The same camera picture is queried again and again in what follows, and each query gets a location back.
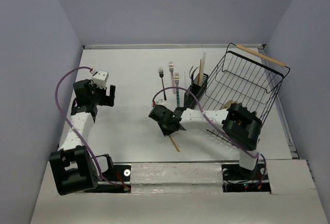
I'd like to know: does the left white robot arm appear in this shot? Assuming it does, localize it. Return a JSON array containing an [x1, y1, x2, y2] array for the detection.
[[49, 74, 116, 196]]

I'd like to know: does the black wire dish rack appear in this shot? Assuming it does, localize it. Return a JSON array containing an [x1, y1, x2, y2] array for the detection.
[[201, 44, 290, 143]]

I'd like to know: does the black metal fork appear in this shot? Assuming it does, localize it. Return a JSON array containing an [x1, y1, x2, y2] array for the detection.
[[158, 67, 167, 101]]

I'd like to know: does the black utensil caddy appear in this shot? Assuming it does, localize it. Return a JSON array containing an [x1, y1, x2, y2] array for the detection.
[[184, 73, 209, 109]]

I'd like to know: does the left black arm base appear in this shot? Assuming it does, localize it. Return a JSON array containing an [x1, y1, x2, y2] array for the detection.
[[84, 163, 131, 194]]

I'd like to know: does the pink handled fork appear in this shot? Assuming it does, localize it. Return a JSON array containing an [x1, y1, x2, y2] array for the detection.
[[169, 61, 176, 94]]

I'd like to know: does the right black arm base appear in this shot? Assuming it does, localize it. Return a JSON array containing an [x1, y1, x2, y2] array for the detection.
[[221, 163, 271, 193]]

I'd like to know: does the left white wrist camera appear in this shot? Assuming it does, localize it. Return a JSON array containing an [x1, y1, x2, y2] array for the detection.
[[92, 70, 109, 89]]

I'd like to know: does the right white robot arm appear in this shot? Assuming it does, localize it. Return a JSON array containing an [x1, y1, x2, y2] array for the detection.
[[148, 104, 262, 179]]

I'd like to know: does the teal handled fork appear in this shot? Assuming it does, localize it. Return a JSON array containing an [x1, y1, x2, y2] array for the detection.
[[174, 72, 180, 107]]

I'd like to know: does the wooden chopstick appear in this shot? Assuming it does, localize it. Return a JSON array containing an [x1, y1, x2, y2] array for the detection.
[[169, 135, 180, 152], [197, 59, 202, 86]]

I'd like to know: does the silver fork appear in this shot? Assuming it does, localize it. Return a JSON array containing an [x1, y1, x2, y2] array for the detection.
[[189, 66, 195, 82]]

